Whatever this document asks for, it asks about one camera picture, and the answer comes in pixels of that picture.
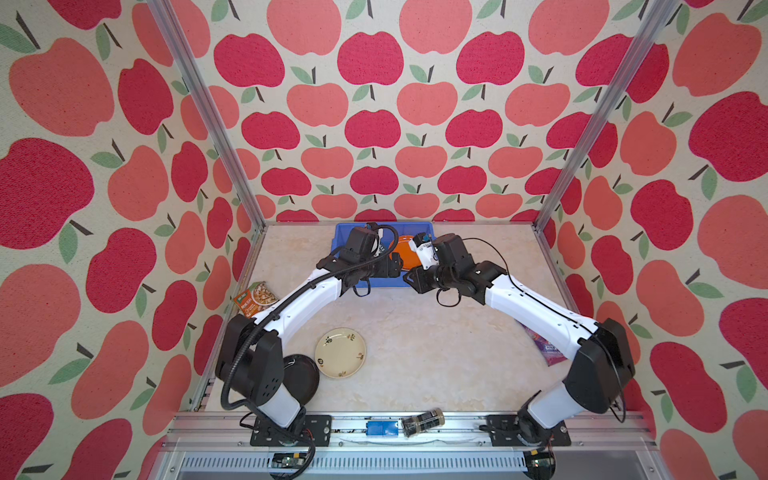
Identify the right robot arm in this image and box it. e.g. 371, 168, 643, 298
404, 261, 635, 429

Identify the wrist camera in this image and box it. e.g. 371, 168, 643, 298
409, 233, 476, 274
339, 224, 379, 264

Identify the purple candy bag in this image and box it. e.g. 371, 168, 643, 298
524, 327, 567, 367

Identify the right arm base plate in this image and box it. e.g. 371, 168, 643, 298
480, 414, 572, 448

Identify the black plate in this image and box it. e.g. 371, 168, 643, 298
283, 354, 320, 406

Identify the cream floral plate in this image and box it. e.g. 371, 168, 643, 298
314, 327, 367, 379

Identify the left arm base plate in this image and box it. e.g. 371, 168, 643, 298
250, 415, 333, 447

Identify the left aluminium post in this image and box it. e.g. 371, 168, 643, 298
148, 0, 266, 234

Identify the orange plastic plate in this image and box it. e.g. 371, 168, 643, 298
392, 235, 421, 272

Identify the aluminium post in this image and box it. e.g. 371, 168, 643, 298
533, 0, 678, 234
148, 0, 266, 234

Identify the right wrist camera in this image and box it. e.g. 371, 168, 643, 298
409, 233, 476, 274

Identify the blue small box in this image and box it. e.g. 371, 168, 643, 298
366, 420, 399, 437

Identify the aluminium front rail frame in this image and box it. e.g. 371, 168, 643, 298
146, 412, 672, 479

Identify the blue plastic bin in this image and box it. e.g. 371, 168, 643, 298
330, 222, 435, 288

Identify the green orange snack packet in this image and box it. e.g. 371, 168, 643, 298
234, 281, 278, 318

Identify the black cylindrical part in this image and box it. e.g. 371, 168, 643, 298
401, 408, 445, 438

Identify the right aluminium post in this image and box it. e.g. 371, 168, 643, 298
533, 0, 678, 234

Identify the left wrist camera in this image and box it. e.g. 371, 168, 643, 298
339, 224, 379, 264

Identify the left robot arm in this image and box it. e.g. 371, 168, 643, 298
216, 253, 403, 434

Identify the green circuit board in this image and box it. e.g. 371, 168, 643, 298
270, 452, 306, 470

